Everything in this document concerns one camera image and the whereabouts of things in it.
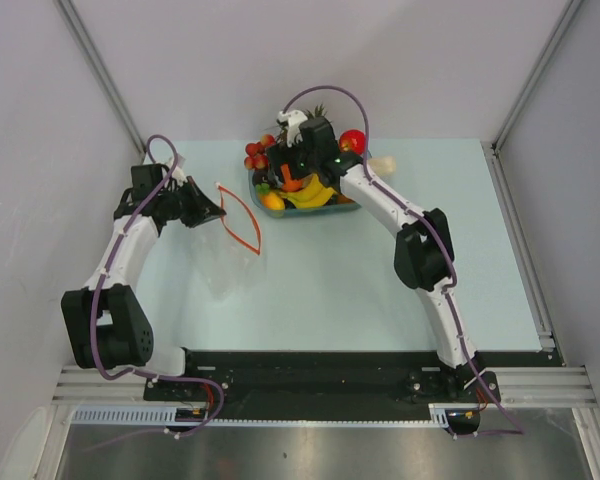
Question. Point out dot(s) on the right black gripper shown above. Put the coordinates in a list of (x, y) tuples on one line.
[(280, 154)]

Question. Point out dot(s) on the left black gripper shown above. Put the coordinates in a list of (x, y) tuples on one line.
[(203, 208)]

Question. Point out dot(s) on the orange fruit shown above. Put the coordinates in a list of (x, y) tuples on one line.
[(290, 184)]

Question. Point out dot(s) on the clear zip top bag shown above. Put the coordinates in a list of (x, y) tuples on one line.
[(225, 252)]

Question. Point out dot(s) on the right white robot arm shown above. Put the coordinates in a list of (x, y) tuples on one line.
[(423, 253)]

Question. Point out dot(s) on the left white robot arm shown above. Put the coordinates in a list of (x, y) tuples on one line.
[(105, 322)]

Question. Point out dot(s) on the dark purple mangosteen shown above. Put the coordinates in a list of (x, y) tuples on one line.
[(260, 177)]

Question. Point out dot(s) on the teal plastic fruit tray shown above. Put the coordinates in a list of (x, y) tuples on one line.
[(338, 203)]

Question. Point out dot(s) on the yellow mango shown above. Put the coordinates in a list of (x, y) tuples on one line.
[(272, 201)]

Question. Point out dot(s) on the yellow banana bunch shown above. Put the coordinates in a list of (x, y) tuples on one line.
[(314, 195)]

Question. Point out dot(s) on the red strawberry cluster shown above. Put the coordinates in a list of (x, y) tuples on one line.
[(256, 158)]

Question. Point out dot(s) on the small pineapple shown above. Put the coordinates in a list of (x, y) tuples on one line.
[(318, 111)]

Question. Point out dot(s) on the red apple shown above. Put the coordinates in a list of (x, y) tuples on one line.
[(353, 140)]

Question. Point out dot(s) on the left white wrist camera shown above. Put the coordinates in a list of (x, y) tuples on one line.
[(175, 168)]

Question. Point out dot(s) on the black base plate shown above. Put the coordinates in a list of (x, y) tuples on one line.
[(327, 385)]

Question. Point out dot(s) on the left aluminium frame post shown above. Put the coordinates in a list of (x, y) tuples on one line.
[(96, 64)]

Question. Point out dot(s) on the aluminium frame post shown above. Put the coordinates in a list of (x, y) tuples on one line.
[(559, 32), (96, 64)]

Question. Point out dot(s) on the white slotted cable duct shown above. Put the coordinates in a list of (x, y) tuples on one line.
[(172, 417)]

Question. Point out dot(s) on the right aluminium frame post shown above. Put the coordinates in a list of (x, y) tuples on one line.
[(559, 32)]

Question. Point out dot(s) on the aluminium front rail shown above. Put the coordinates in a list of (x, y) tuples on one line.
[(541, 387)]

